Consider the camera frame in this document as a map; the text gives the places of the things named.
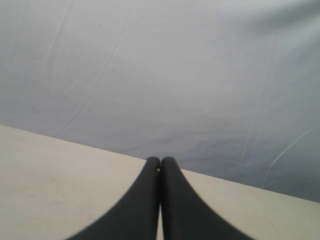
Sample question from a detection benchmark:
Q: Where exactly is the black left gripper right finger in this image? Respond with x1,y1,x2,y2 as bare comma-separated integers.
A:
160,156,251,240

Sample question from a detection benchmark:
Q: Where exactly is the grey-blue fabric backdrop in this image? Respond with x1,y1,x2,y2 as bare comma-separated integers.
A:
0,0,320,202

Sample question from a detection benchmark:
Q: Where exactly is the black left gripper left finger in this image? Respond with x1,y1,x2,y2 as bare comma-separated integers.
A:
69,156,161,240

